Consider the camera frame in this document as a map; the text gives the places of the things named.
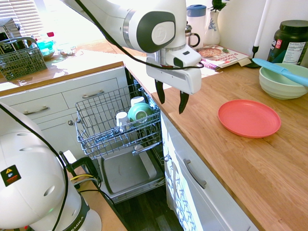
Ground silver drawer handle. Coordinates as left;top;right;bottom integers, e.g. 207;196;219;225
82;90;104;99
23;106;50;115

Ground yellow wire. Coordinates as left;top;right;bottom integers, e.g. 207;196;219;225
70;173;93;181

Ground green glass container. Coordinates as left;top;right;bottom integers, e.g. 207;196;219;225
36;39;55;60

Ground glass french press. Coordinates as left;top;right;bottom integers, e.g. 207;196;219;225
184;21;201;50

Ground grey wire dishwasher rack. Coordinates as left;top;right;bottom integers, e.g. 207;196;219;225
75;83;162;159

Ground thin black wire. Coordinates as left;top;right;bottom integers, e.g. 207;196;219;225
79;189;115;205

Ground small glass jar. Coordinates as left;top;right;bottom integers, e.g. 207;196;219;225
57;43;77;57

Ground grey cutlery basket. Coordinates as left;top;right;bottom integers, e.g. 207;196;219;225
0;37;48;81

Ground white vase blue flowers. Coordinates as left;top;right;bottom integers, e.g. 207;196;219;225
203;11;221;46

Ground silver coffee machine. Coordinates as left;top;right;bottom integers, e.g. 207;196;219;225
0;17;25;56

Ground coral red plate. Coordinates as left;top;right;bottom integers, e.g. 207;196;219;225
218;99;282;139

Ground grey wire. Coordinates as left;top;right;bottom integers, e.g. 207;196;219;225
73;177;102;190

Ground white taper candle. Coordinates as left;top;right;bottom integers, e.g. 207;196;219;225
254;0;272;47

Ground white patterned towel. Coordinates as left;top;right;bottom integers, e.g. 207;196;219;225
160;115;201;231

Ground black clamp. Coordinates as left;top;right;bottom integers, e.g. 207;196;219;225
59;151;102;188

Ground small white box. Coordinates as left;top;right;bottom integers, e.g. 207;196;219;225
56;150;77;165

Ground grey dishwasher door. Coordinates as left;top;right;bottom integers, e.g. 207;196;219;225
99;149;166;204

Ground light green bowl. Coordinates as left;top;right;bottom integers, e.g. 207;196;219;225
259;63;308;101

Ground green plant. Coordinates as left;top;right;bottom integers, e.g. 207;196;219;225
208;0;231;12

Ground blue plastic knife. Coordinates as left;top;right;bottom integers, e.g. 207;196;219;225
252;58;308;87

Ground food cookbook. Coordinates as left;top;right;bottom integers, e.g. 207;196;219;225
196;45;251;69

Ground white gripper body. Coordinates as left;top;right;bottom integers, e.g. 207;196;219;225
146;64;202;95

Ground grey drawer handle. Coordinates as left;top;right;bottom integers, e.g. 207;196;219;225
183;158;207;190

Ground white pitcher blue lid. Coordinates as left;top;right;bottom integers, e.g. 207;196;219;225
186;4;207;48

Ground black candle holder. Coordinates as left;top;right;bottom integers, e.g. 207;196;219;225
245;44;262;68

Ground black protein powder jar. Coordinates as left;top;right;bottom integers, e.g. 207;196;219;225
266;20;308;66

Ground white cup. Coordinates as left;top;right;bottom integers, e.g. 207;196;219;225
115;112;131;133
130;96;147;108

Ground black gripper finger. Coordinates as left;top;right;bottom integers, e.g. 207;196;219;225
155;80;166;104
178;90;190;115

